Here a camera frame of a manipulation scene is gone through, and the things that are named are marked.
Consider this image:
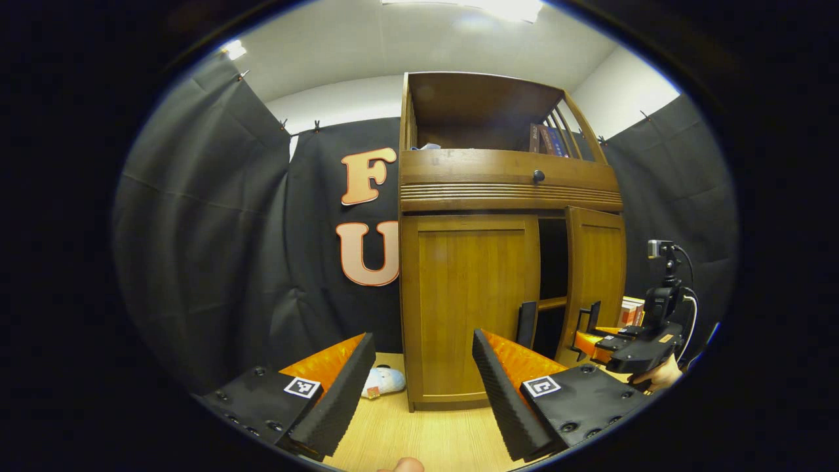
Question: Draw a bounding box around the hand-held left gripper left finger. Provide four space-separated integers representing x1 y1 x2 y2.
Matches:
193 332 376 462

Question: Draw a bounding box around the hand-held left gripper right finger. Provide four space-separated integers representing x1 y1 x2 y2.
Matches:
472 328 656 463

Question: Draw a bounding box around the black door handle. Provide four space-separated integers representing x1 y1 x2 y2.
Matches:
577 301 602 361
517 300 538 348

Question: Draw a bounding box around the wooden shoe cabinet door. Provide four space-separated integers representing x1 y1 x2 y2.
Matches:
556 206 627 368
400 215 541 404

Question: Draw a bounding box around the wooden double-door shoe cabinet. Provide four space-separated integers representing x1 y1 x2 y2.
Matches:
399 71 627 412

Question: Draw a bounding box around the white plush toy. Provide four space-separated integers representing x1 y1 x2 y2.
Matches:
362 366 407 399

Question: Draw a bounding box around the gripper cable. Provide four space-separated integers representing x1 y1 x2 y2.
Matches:
674 245 699 363

